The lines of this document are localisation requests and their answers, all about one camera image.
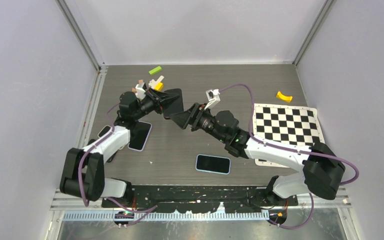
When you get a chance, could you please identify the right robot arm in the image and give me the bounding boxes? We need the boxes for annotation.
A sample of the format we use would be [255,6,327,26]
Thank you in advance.
[170,103,346,205]

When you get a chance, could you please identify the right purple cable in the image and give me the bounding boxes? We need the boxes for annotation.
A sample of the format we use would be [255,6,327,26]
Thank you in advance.
[219,83,361,186]

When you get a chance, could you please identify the checkerboard mat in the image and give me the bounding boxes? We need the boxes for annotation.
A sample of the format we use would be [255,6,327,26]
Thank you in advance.
[251,103,325,169]

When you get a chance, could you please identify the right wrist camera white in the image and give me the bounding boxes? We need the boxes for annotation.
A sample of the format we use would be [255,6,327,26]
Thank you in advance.
[204,89,221,110]

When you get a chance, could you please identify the yellow curved block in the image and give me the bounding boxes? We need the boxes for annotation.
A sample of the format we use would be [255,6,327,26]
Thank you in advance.
[276,91,293,103]

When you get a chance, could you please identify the black phone near left edge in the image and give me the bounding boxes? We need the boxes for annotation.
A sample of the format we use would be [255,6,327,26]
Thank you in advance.
[97,125,113,138]

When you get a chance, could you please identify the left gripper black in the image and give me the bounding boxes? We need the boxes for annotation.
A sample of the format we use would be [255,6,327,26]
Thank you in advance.
[133,88,179,121]

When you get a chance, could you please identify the purple cable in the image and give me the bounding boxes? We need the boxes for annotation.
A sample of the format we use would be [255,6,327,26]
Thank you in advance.
[78,102,122,208]
[219,83,361,186]

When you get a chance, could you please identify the green lego brick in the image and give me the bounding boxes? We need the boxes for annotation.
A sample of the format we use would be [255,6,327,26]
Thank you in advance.
[148,66,162,76]

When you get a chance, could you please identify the phone in lilac case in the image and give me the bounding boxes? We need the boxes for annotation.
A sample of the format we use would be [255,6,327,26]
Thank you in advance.
[127,121,152,152]

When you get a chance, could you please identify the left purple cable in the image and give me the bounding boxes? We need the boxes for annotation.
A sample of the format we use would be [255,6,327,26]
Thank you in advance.
[78,102,122,208]

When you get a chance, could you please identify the phone in light blue case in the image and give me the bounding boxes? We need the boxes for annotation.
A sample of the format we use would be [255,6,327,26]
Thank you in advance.
[195,154,231,175]

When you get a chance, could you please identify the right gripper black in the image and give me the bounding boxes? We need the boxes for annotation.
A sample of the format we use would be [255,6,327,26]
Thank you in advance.
[169,103,227,143]

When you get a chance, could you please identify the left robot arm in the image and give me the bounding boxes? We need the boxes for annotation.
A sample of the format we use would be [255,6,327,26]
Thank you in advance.
[59,88,183,207]

